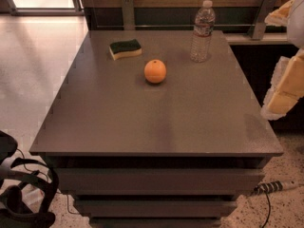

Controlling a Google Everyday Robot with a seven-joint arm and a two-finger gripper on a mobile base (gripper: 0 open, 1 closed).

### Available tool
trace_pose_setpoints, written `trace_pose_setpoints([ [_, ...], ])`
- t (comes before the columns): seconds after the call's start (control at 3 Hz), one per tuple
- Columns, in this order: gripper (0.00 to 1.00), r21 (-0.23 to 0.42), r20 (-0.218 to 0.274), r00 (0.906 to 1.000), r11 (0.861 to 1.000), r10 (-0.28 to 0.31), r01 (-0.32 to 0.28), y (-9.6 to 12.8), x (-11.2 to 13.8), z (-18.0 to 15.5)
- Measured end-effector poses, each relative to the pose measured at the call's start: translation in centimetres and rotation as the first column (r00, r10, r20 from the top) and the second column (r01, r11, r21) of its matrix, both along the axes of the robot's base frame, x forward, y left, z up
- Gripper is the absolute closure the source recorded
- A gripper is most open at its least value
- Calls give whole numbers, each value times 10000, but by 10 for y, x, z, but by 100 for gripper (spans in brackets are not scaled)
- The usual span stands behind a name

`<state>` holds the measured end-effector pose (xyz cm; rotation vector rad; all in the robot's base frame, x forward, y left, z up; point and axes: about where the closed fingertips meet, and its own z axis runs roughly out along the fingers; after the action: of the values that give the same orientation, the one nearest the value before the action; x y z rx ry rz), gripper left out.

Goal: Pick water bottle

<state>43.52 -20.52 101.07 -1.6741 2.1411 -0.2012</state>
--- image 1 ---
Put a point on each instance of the right metal wall bracket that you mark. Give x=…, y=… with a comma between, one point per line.
x=257, y=29

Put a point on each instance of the clear plastic water bottle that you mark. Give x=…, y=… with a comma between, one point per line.
x=202, y=32

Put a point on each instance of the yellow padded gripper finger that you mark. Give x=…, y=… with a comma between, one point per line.
x=280, y=17
x=287, y=87

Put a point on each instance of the green and yellow sponge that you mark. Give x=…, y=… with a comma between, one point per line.
x=124, y=49

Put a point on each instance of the window frame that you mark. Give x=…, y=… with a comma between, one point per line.
x=45, y=7

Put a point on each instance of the striped power strip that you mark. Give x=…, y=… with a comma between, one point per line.
x=275, y=186

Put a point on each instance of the metal wall bracket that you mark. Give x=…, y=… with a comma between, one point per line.
x=128, y=14
x=257, y=29

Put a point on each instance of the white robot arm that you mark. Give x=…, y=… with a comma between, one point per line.
x=295, y=28

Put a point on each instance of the orange fruit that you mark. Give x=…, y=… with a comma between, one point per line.
x=155, y=71

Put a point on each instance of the left metal wall bracket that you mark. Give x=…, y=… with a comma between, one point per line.
x=128, y=14

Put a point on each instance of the grey drawer cabinet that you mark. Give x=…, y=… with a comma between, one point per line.
x=171, y=155

